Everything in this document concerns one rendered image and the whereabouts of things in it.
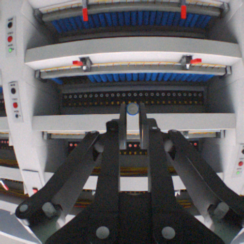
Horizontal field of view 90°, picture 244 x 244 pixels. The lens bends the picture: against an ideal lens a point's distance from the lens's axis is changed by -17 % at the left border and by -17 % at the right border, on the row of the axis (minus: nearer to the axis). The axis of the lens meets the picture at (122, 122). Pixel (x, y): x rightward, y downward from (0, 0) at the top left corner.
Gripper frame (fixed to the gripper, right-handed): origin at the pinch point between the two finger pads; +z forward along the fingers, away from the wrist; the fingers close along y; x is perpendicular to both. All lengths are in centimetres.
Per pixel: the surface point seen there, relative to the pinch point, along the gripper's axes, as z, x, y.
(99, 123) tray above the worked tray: 18.4, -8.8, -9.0
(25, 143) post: 16.5, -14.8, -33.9
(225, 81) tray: 27.0, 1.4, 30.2
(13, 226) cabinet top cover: 12, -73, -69
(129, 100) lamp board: 34.3, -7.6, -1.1
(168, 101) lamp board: 33.8, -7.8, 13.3
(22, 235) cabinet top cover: 8, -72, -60
